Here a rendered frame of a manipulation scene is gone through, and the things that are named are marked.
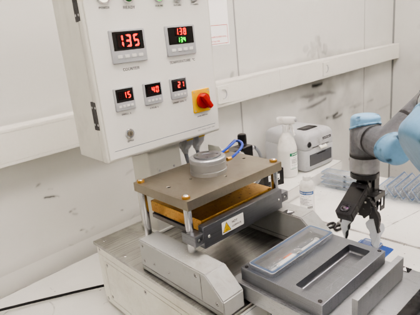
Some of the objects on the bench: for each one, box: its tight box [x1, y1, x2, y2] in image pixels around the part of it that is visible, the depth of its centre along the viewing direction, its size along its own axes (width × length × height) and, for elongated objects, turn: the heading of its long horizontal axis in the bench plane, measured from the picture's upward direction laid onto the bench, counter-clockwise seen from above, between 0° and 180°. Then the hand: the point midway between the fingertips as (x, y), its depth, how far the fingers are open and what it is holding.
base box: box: [96, 246, 253, 315], centre depth 96 cm, size 54×38×17 cm
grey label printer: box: [265, 122, 333, 172], centre depth 183 cm, size 25×20×17 cm
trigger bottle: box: [276, 116, 298, 178], centre depth 168 cm, size 9×8×25 cm
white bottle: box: [299, 174, 315, 211], centre depth 143 cm, size 5×5×14 cm
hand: (359, 242), depth 113 cm, fingers open, 8 cm apart
